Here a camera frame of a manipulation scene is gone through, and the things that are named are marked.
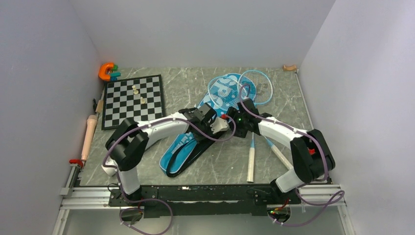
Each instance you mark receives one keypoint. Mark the aluminium frame rail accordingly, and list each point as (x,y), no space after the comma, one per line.
(82,198)

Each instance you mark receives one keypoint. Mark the black white chessboard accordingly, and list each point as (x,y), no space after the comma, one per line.
(120,103)

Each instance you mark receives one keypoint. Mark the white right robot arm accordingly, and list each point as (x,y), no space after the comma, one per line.
(311,156)

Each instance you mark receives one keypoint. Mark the white shuttlecock tube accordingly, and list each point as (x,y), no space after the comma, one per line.
(110,167)

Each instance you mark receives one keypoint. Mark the red grey clamp tool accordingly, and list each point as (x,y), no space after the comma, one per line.
(78,162)

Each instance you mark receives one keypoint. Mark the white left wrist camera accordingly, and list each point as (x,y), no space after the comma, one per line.
(219,125)

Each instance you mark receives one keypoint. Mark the tan curved wooden piece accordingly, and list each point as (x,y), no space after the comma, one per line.
(289,68)

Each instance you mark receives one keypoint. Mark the blue racket cover bag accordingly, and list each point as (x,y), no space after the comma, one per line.
(185,150)

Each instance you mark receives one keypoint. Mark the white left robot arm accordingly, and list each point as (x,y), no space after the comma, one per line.
(131,139)

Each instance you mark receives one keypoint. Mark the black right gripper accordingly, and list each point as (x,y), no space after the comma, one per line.
(233,113)

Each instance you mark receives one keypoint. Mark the teal toy block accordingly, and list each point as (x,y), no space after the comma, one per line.
(114,73)

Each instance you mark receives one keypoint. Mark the wooden handle tool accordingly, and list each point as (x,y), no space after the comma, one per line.
(98,106)

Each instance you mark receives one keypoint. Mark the orange horseshoe magnet toy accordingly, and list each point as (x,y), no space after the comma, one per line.
(105,71)

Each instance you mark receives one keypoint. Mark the blue badminton racket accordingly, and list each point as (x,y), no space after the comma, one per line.
(261,92)
(224,93)

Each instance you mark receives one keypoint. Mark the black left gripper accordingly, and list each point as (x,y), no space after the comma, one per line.
(210,133)

